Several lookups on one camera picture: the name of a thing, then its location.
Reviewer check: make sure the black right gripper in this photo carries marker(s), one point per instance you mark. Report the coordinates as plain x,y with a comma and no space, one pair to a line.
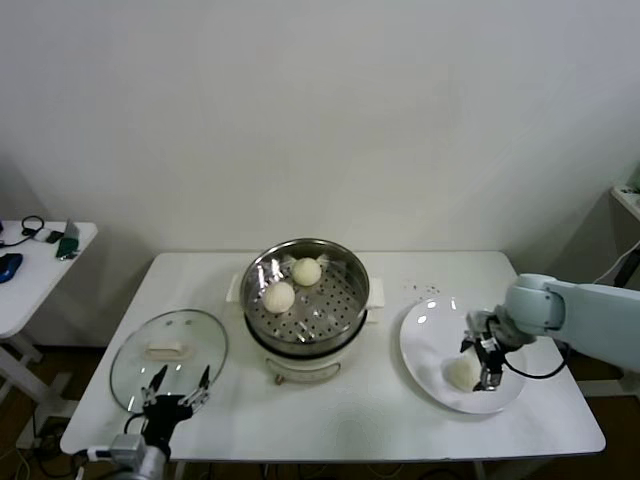
492,357

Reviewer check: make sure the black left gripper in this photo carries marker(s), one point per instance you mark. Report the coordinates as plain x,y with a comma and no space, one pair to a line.
167,412

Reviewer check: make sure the white steamed baozi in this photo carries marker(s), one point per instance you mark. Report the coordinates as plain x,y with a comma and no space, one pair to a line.
461,375
306,272
278,298

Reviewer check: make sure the round glass pot lid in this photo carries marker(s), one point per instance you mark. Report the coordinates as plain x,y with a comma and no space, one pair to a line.
200,345

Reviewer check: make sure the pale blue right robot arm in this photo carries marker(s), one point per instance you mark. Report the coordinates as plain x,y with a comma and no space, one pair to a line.
585,320

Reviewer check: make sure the perforated stainless steamer basket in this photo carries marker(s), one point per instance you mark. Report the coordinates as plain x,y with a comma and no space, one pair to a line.
340,300

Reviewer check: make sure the large white plate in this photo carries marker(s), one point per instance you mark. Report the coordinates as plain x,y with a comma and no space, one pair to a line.
425,340

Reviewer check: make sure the white table leg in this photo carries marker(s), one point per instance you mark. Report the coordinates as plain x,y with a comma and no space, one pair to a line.
179,471
477,471

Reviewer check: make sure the scattered dark crumbs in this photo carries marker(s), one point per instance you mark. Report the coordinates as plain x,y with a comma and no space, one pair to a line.
431,288

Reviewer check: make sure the white electric cooker pot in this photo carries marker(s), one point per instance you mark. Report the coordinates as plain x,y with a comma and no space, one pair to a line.
300,367

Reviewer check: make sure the white side table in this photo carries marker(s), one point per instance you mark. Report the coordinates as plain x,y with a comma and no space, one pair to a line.
30,300

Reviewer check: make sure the small black device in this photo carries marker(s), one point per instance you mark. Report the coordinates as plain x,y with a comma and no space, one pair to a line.
55,237

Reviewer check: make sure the small white device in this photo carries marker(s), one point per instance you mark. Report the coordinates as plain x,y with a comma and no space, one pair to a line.
42,235

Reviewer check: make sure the blue computer mouse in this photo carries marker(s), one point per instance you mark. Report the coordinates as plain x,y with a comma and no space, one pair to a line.
11,267

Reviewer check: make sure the white shelf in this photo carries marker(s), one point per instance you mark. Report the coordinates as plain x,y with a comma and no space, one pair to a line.
627,205

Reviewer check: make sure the white table base frame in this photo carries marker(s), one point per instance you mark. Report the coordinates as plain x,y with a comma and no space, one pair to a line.
607,388

